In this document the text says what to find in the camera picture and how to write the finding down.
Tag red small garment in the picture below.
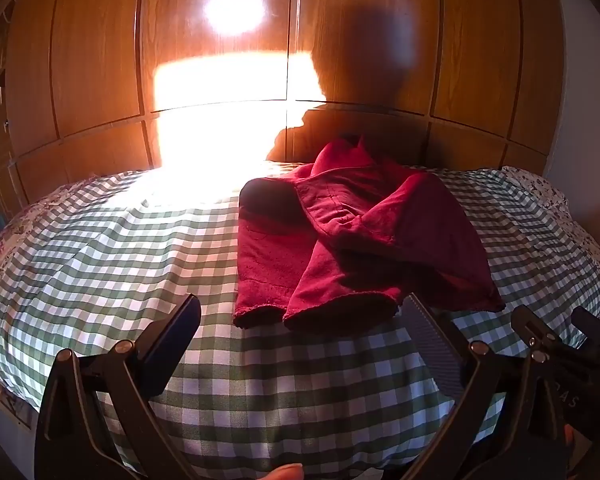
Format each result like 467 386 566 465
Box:
233 139 504 337

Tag person left hand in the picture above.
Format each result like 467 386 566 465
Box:
262 463 304 480

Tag green white checkered bedsheet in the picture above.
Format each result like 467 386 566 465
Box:
0 164 600 479

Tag wooden wardrobe panels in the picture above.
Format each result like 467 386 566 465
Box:
0 0 564 219

